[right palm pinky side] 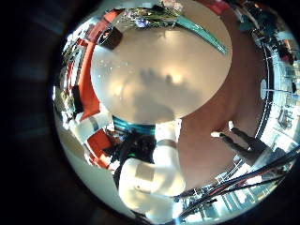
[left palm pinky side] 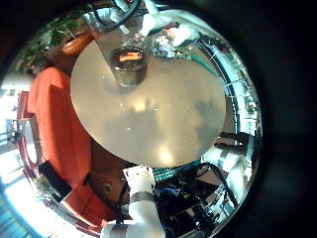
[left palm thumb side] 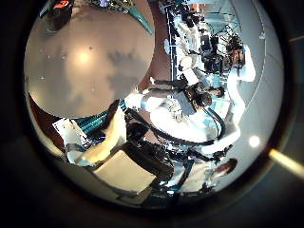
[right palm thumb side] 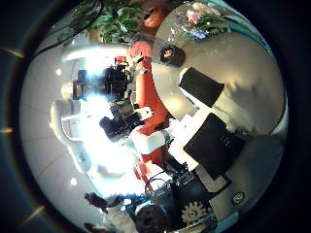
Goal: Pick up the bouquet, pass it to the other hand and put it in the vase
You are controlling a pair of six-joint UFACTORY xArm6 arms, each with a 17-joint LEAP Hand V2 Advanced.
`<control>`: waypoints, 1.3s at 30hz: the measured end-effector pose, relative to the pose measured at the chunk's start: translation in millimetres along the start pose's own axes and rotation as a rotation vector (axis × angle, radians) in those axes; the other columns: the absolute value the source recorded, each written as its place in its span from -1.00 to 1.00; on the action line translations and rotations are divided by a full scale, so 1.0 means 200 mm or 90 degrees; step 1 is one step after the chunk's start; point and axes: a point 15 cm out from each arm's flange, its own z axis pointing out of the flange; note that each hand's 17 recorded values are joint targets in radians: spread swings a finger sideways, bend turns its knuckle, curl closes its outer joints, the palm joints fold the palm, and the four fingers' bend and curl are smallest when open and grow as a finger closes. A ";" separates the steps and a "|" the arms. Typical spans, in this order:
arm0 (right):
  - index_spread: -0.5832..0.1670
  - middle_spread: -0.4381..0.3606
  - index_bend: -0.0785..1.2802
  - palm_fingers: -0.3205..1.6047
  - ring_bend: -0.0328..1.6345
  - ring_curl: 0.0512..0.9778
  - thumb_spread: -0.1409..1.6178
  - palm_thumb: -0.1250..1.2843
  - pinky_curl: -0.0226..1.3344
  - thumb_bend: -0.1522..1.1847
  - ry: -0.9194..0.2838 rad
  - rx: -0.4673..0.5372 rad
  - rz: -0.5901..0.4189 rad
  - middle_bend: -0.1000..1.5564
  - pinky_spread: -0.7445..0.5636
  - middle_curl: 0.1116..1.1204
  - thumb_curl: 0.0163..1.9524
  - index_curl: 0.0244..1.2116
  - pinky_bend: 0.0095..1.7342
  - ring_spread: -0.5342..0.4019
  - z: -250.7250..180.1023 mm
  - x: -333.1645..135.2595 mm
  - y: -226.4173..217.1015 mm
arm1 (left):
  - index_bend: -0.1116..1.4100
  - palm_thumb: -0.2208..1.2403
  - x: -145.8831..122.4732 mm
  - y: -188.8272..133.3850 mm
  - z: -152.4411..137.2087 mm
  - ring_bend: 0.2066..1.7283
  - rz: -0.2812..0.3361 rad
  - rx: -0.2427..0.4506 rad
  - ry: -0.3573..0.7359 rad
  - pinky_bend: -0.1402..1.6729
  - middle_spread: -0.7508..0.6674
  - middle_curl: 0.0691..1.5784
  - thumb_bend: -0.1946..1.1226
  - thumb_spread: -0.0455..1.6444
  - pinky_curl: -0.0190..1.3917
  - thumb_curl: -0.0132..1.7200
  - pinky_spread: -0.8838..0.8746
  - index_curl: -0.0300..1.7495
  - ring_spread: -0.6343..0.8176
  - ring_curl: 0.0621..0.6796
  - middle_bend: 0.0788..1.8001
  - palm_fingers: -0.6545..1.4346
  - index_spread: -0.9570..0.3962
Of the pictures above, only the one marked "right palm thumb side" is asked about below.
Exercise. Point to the black vase red inside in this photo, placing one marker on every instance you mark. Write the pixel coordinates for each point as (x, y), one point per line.
(171, 55)

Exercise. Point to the teal table base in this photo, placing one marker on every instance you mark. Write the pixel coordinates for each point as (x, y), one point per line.
(256, 36)

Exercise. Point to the person with white shirt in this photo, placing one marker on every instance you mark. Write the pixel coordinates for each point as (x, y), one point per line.
(115, 216)

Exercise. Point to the orange plastic chair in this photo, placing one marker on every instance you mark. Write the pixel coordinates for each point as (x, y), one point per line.
(155, 17)

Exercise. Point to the green leafy potted plant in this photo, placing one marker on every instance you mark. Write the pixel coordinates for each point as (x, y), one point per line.
(113, 19)

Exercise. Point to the black camera rig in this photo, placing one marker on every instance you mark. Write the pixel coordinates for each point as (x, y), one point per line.
(97, 82)

